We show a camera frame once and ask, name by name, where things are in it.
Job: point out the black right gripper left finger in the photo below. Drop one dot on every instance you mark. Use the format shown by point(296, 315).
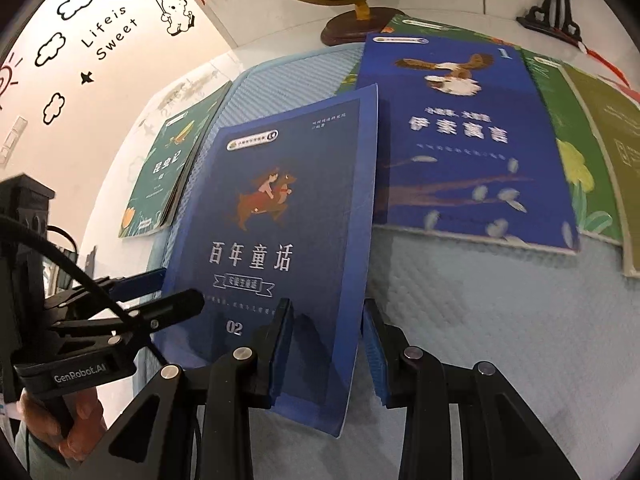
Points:
point(195, 424)

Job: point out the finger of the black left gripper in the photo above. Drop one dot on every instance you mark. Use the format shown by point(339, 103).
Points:
point(163, 311)

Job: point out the dark blue fairy tale book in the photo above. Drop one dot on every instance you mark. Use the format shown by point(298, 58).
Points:
point(282, 209)

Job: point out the person's left hand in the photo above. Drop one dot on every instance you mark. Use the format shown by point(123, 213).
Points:
point(88, 429)

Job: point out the dark green plant cover book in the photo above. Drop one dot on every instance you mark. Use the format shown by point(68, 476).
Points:
point(153, 201)

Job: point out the light blue quilted mat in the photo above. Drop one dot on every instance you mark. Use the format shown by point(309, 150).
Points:
point(564, 331)

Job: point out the green flower cover book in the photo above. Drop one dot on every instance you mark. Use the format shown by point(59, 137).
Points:
point(592, 194)

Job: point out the blue bird cover book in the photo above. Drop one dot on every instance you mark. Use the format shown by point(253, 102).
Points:
point(466, 146)

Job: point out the olive green book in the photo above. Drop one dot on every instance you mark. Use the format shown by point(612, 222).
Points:
point(613, 115)

